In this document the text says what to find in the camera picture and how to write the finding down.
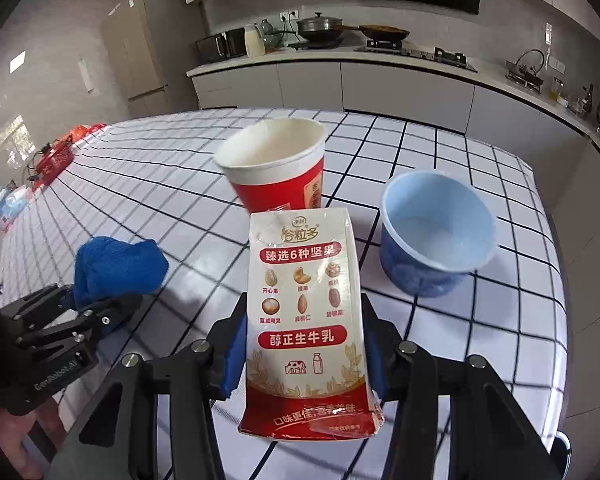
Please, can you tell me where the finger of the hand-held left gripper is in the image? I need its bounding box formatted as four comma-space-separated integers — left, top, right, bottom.
0, 282, 78, 333
15, 292, 145, 361

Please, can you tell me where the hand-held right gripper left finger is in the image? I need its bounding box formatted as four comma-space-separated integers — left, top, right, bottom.
52, 292, 248, 480

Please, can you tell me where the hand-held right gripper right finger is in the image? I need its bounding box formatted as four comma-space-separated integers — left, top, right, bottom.
362, 294, 563, 480

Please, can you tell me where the blue cloth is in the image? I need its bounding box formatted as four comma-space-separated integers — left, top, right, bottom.
74, 237, 170, 311

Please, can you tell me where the red white milk carton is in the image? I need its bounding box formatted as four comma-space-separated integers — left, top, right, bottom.
237, 208, 385, 443

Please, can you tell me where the black trash bin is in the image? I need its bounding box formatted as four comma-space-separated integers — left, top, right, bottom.
550, 432, 576, 480

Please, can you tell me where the person's left hand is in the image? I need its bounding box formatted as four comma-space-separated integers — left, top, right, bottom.
0, 405, 37, 480

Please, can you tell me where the blue white tissue pack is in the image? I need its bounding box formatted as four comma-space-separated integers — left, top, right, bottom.
0, 185, 29, 228

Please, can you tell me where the light blue plastic bowl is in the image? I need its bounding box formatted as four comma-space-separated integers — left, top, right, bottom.
380, 170, 497, 298

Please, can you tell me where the white black checked tablecloth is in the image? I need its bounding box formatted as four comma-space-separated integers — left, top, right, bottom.
0, 107, 568, 480

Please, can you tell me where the red plastic package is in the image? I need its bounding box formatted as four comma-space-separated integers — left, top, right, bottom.
60, 122, 108, 143

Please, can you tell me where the red paper cup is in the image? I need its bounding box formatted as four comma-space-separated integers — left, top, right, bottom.
215, 117, 327, 213

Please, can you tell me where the beige refrigerator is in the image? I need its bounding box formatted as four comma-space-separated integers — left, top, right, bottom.
102, 0, 168, 118

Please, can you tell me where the black microwave oven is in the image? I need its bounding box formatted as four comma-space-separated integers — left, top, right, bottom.
195, 29, 246, 63

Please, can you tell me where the black gas stove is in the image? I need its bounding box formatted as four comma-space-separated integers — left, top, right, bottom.
354, 45, 479, 72

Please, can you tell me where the white jug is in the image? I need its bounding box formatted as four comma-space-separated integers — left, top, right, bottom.
244, 24, 267, 57

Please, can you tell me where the black frying pan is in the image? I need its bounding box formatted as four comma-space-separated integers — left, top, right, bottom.
345, 24, 411, 44

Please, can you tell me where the black pot on stove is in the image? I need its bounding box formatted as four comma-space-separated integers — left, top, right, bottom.
296, 11, 346, 43

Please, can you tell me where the red wire basket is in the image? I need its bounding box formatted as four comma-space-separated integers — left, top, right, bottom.
32, 142, 76, 186

